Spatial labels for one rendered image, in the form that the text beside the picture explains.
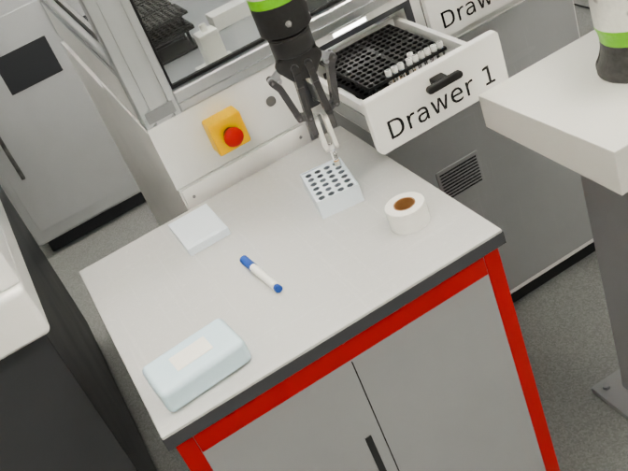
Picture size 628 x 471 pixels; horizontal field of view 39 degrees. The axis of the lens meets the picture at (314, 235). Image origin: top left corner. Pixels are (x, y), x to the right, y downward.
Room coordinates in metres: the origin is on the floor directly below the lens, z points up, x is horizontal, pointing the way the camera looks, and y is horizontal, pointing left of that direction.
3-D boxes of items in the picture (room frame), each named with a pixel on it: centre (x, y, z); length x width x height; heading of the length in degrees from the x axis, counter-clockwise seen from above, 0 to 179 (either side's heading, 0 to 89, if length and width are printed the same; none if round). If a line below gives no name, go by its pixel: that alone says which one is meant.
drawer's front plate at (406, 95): (1.46, -0.31, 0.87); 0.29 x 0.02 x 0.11; 104
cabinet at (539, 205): (2.23, -0.17, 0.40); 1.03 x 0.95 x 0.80; 104
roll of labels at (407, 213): (1.27, -0.16, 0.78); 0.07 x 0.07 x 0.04
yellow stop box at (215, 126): (1.65, 0.08, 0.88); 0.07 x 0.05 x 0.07; 104
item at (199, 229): (1.52, 0.20, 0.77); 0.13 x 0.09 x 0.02; 14
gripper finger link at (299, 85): (1.46, -0.08, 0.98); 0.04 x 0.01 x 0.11; 3
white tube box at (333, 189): (1.45, -0.07, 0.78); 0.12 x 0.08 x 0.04; 3
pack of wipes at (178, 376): (1.11, 0.24, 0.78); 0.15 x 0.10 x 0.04; 109
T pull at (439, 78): (1.43, -0.31, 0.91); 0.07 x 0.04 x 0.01; 104
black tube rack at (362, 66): (1.65, -0.26, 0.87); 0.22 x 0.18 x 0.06; 14
